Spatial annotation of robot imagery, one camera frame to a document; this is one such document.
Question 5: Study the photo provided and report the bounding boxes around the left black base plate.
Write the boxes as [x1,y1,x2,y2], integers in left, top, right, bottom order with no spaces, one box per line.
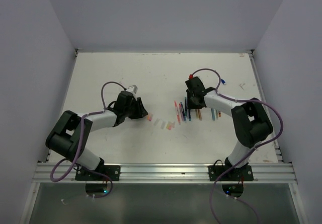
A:
[74,165,121,181]

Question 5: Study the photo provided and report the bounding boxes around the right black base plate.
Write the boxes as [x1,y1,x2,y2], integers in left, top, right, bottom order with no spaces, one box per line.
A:
[208,165,254,181]

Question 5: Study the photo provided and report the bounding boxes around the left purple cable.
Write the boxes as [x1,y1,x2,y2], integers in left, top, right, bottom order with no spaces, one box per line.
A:
[51,82,129,198]

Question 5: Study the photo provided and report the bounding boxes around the aluminium front rail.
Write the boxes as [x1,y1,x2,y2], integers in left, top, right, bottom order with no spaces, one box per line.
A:
[32,164,297,184]

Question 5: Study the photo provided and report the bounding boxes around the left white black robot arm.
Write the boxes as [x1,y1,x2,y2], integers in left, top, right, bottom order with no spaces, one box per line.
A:
[45,91,148,180]

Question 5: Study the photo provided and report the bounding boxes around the orange pen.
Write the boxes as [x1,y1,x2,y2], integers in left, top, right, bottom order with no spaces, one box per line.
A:
[197,109,202,121]

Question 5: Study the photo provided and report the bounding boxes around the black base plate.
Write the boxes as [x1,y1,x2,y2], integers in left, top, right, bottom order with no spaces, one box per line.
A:
[208,165,254,181]
[74,165,121,181]

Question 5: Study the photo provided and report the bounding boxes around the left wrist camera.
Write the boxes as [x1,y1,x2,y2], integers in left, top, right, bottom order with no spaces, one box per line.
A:
[126,85,138,94]

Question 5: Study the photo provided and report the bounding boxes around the purple cable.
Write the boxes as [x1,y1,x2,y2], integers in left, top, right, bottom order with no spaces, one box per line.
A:
[192,68,284,224]
[51,82,129,198]

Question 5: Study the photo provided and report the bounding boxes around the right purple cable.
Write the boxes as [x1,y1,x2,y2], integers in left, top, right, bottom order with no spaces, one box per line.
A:
[192,68,284,224]

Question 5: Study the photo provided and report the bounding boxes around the teal pen right side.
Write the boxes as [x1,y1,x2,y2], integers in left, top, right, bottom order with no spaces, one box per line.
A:
[211,108,216,121]

